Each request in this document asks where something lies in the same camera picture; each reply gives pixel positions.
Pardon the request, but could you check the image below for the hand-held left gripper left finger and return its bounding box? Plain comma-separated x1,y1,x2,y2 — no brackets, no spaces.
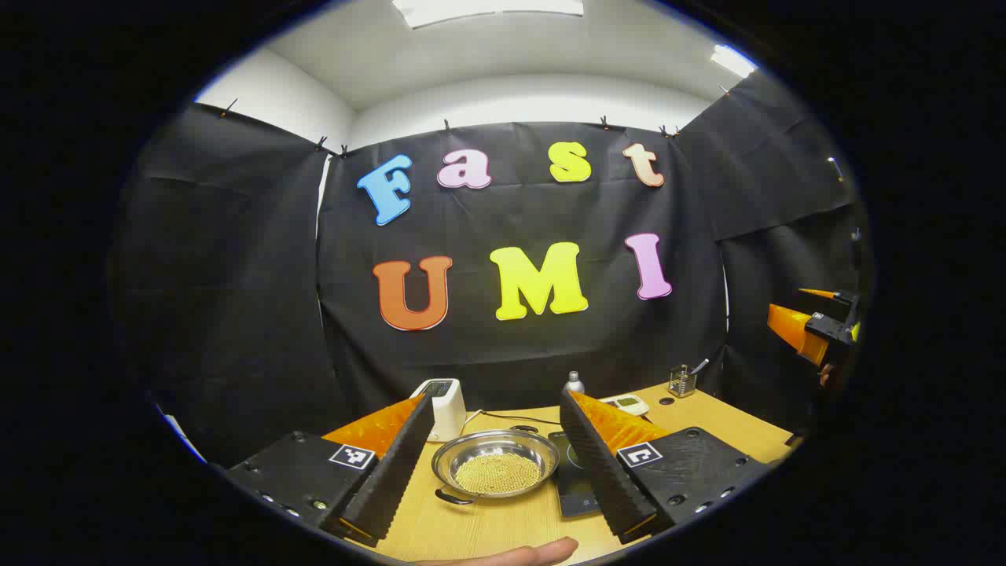
224,393,435,549

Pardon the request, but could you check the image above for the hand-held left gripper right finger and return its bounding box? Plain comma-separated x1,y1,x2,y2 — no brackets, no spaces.
559,388,769,546

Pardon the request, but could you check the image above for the black induction cooktop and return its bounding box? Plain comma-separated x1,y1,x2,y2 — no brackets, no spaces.
547,429,606,520

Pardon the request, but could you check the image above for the stainless steel pot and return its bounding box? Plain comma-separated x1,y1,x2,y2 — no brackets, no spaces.
431,428,560,506

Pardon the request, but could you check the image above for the pile of yellow soybeans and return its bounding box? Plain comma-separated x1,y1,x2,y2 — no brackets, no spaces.
454,452,543,496

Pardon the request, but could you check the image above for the small white device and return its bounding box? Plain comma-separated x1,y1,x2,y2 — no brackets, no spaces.
599,394,651,417

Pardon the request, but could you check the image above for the white toaster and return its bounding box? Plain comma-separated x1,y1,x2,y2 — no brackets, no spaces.
410,378,468,443

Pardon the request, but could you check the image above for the black backdrop cloth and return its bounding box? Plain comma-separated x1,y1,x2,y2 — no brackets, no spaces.
110,71,873,472

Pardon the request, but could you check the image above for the ceiling light panel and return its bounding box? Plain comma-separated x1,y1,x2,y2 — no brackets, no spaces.
710,44,757,79

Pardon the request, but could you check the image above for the toaster power cable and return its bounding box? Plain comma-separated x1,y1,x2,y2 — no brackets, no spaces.
465,409,563,428

